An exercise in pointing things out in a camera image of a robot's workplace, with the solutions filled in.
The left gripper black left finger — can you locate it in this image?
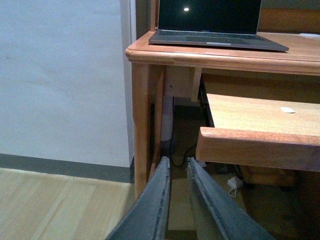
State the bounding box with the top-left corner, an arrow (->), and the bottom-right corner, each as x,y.
107,156 -> 171,240

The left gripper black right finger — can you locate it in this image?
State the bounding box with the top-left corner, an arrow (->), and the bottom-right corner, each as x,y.
187,157 -> 273,240

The wooden keyboard drawer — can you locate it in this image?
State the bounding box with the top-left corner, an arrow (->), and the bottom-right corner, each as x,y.
196,94 -> 320,172

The white power adapter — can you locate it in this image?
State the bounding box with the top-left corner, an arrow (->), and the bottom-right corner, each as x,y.
227,176 -> 244,190

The white round sticker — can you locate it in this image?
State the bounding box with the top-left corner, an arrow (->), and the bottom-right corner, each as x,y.
280,106 -> 296,114

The wooden desk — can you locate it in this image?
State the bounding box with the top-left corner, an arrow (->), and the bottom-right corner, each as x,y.
124,7 -> 320,201

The grey laptop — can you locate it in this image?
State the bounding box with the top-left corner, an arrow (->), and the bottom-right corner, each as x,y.
148,0 -> 289,52

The white object on desk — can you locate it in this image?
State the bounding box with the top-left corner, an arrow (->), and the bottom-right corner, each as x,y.
298,33 -> 320,39

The black cable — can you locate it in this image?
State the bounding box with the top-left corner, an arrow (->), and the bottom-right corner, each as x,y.
170,139 -> 198,168

